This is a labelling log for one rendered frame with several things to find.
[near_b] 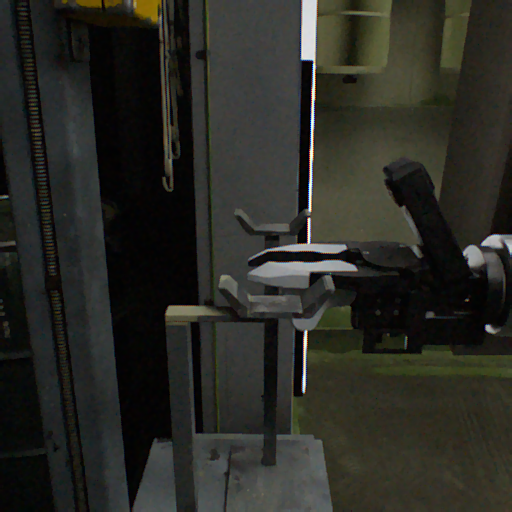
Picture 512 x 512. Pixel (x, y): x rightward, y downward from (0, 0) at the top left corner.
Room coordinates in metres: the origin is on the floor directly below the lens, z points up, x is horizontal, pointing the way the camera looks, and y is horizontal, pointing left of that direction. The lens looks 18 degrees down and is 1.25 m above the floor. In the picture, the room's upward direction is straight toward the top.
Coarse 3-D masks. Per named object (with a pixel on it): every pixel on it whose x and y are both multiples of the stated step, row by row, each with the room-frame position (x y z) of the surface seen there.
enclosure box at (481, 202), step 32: (480, 0) 1.52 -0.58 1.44; (480, 32) 1.50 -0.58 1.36; (480, 64) 1.47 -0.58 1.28; (480, 96) 1.45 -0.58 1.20; (480, 128) 1.43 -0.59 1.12; (448, 160) 1.65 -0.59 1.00; (480, 160) 1.40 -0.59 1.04; (448, 192) 1.62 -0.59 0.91; (480, 192) 1.38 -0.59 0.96; (480, 224) 1.36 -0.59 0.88; (480, 352) 1.43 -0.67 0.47
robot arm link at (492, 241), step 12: (492, 240) 0.46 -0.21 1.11; (504, 240) 0.44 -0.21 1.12; (504, 252) 0.43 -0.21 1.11; (504, 264) 0.43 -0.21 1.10; (504, 276) 0.42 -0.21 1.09; (504, 288) 0.42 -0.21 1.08; (504, 300) 0.42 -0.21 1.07; (504, 312) 0.42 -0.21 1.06; (492, 324) 0.43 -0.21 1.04; (504, 324) 0.41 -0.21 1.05
